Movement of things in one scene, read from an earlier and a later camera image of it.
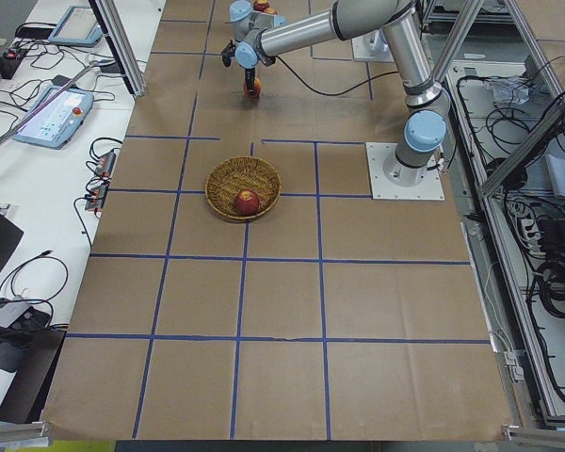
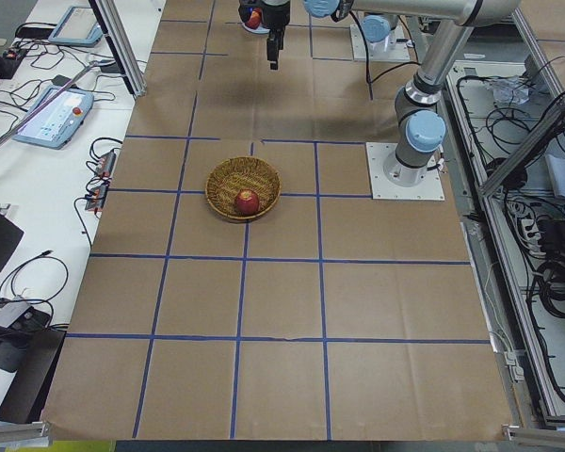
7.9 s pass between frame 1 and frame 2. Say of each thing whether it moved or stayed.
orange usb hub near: stayed
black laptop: stayed
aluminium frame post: stayed
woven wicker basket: stayed
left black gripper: moved
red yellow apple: moved
